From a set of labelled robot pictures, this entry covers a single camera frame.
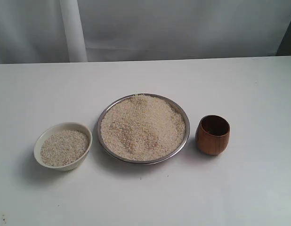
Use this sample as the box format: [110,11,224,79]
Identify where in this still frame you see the brown wooden cup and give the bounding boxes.
[195,115,230,155]

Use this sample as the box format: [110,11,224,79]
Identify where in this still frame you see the rice in steel tray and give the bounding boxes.
[100,94,186,162]

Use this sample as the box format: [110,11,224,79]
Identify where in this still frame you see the rice in white bowl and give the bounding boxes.
[40,130,89,167]

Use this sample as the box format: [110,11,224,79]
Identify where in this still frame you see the white ceramic bowl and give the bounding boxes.
[33,122,92,171]

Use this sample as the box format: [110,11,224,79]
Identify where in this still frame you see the round steel tray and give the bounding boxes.
[97,93,191,165]

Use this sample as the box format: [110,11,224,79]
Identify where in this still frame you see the white backdrop curtain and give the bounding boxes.
[0,0,291,64]

